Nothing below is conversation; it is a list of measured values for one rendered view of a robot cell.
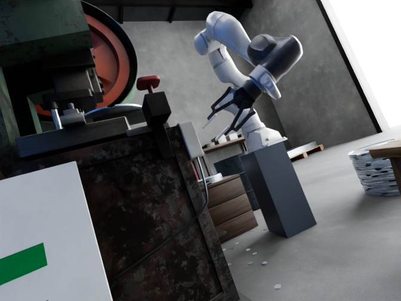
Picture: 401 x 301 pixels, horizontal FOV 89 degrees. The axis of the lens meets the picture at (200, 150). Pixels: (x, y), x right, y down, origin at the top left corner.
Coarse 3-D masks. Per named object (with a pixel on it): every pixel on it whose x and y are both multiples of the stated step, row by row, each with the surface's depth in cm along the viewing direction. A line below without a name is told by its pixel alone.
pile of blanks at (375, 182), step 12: (360, 156) 111; (360, 168) 113; (372, 168) 108; (384, 168) 104; (360, 180) 119; (372, 180) 109; (384, 180) 104; (372, 192) 111; (384, 192) 106; (396, 192) 102
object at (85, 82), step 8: (56, 72) 78; (64, 72) 79; (72, 72) 80; (80, 72) 81; (88, 72) 83; (56, 80) 77; (64, 80) 78; (72, 80) 79; (80, 80) 80; (88, 80) 81; (96, 80) 85; (56, 88) 76; (64, 88) 77; (72, 88) 78; (80, 88) 79; (96, 88) 84; (96, 96) 87; (96, 104) 92
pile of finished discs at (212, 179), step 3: (216, 174) 155; (219, 174) 139; (207, 177) 145; (210, 177) 133; (213, 177) 134; (216, 177) 149; (219, 177) 138; (222, 177) 143; (198, 180) 160; (201, 180) 132; (207, 180) 132; (210, 180) 132; (213, 180) 133; (216, 180) 135; (201, 183) 131; (207, 183) 132; (210, 183) 136; (201, 186) 131
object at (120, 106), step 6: (102, 108) 74; (108, 108) 75; (120, 108) 79; (126, 108) 81; (132, 108) 83; (138, 108) 85; (84, 114) 75; (90, 114) 75; (96, 114) 76; (102, 114) 78; (108, 114) 80; (114, 114) 82
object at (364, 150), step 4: (388, 140) 122; (372, 144) 127; (376, 144) 126; (380, 144) 117; (360, 148) 129; (364, 148) 126; (368, 148) 118; (352, 152) 127; (356, 152) 122; (360, 152) 117; (364, 152) 113; (368, 152) 107
